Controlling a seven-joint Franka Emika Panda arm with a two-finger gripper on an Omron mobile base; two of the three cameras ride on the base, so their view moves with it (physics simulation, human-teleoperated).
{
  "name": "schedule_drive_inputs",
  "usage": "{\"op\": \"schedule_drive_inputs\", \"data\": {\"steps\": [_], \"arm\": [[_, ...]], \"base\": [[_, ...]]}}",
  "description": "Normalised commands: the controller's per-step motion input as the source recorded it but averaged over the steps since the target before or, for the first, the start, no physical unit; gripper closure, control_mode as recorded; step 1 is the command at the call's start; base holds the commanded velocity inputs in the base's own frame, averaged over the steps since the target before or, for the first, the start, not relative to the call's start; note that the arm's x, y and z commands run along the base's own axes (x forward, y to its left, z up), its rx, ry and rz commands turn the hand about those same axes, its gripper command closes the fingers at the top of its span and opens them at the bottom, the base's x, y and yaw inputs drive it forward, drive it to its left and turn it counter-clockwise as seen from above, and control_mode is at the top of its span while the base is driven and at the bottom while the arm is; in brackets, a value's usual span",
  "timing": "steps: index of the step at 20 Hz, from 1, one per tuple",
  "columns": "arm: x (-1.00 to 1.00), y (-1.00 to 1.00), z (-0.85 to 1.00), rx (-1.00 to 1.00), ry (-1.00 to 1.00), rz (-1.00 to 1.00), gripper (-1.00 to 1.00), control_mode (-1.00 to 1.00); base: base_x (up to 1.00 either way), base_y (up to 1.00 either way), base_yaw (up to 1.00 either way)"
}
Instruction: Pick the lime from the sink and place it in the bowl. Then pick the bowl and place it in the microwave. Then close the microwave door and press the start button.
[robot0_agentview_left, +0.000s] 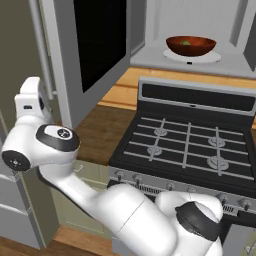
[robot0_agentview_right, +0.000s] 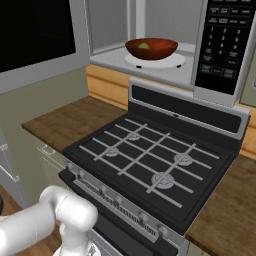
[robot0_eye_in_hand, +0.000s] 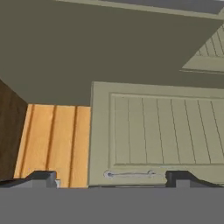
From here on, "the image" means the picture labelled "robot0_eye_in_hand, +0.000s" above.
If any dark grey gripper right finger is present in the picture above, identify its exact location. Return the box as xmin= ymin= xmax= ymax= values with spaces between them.
xmin=164 ymin=170 xmax=224 ymax=189

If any silver cupboard door handle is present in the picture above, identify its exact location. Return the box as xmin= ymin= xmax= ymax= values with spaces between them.
xmin=103 ymin=170 xmax=157 ymax=179

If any pale green panelled cupboard door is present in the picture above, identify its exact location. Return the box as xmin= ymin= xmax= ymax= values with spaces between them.
xmin=180 ymin=24 xmax=224 ymax=74
xmin=87 ymin=80 xmax=224 ymax=187

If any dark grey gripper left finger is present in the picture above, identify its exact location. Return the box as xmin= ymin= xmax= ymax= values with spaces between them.
xmin=0 ymin=170 xmax=61 ymax=189

